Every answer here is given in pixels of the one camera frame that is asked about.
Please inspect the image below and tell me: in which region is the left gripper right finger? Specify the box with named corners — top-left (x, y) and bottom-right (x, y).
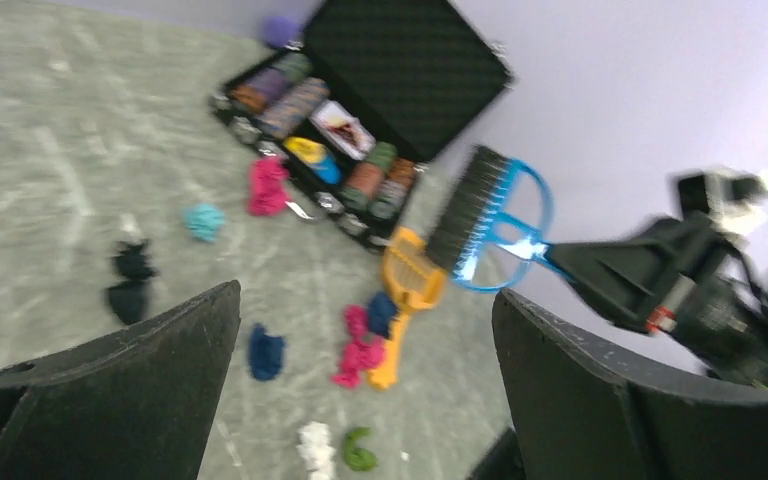
top-left (472, 290), bottom-right (768, 480)

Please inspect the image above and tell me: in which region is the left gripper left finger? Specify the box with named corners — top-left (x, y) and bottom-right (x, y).
top-left (0, 280), bottom-right (241, 479)

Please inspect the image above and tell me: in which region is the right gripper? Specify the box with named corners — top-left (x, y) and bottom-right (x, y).
top-left (546, 218), bottom-right (768, 389)

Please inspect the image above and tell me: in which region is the blue hand brush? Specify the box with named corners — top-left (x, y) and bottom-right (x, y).
top-left (424, 145), bottom-right (571, 293)

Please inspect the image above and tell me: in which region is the dark blue scrap centre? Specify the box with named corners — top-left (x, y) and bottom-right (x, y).
top-left (247, 323), bottom-right (286, 381)

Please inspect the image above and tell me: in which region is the light blue paper scrap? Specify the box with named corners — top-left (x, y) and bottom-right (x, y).
top-left (184, 204), bottom-right (226, 243)

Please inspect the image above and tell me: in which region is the yellow slotted scoop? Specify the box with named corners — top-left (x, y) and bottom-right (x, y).
top-left (367, 227), bottom-right (447, 390)

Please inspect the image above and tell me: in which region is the pink paper scrap by scoop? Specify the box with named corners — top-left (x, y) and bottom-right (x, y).
top-left (331, 305), bottom-right (386, 389)

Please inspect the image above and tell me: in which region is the dark blue scrap by scoop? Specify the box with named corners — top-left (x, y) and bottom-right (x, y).
top-left (366, 291), bottom-right (398, 339)

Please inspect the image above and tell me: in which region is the yellow dealer button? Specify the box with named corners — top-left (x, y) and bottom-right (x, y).
top-left (283, 136), bottom-right (328, 164)

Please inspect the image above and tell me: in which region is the black poker chip case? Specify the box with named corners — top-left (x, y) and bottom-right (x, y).
top-left (209, 0), bottom-right (512, 254)

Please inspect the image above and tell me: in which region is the playing card deck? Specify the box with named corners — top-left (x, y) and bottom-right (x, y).
top-left (309, 100), bottom-right (376, 161)

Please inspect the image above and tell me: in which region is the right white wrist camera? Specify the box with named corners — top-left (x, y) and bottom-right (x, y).
top-left (673, 167), bottom-right (768, 236)

